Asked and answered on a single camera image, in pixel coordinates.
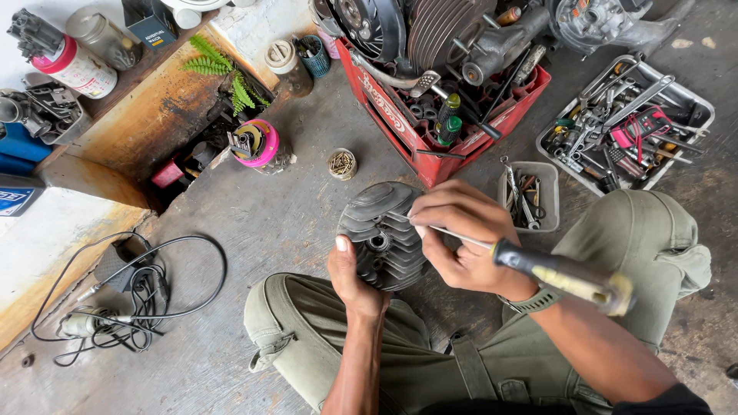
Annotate white lidded glass jar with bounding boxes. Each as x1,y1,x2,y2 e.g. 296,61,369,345
263,38,314,98

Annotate large grey tray of tools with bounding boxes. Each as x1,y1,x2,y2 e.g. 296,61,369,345
535,53,716,198

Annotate grey engine casing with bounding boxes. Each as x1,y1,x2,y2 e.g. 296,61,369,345
547,0,698,57

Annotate olive green trousers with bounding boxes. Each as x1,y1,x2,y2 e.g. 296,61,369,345
243,189,713,415

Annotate red plastic piece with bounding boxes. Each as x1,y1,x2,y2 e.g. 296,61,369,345
151,159,186,190

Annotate black yellow handled screwdriver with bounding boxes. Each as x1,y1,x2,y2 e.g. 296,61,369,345
387,211,636,317

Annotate grey tray of engine parts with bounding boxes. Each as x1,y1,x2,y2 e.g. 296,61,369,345
0,81,94,146

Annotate teal mesh cup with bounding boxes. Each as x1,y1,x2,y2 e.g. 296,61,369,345
294,35,332,79

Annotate green fern plant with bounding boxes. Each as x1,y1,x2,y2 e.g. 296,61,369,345
180,34,271,118

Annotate white tub with red lid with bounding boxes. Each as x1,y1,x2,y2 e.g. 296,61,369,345
31,35,118,100

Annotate black metal engine part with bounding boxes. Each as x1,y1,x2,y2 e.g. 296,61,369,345
6,8,65,62

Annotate dusty glass jar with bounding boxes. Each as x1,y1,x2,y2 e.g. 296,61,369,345
65,6,143,71

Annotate black sleeve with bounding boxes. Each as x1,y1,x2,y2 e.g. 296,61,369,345
610,383,714,415

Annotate white pipe fitting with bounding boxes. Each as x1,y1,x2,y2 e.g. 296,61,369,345
160,0,257,31

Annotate angle grinder with black cable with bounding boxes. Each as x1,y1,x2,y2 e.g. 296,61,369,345
30,232,228,368

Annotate finned grey engine cylinder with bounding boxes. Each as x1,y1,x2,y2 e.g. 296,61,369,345
336,181,431,292

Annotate person's left hand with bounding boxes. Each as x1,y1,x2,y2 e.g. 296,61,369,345
326,234,394,319

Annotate pink lidded jar of parts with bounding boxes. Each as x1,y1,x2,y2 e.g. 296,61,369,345
226,119,296,176

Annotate dark cardboard box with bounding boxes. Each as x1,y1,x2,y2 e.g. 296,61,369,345
121,0,180,51

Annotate grey engine block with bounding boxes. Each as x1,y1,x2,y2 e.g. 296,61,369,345
311,0,551,87

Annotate small jar of screws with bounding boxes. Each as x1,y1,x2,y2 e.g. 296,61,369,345
327,148,359,182

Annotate green wrist watch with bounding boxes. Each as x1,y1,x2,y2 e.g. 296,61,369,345
497,284,565,315

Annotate red plastic crate of parts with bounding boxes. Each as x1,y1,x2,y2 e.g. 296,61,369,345
334,37,552,189

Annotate person's right hand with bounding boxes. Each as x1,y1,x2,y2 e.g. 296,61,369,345
407,179,540,303

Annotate blue plastic container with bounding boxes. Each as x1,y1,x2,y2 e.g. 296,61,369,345
0,122,54,177

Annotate grey oil bottle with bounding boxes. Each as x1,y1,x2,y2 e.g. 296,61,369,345
0,174,47,218

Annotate small grey tray of wrenches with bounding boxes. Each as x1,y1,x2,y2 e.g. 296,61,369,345
496,156,560,234

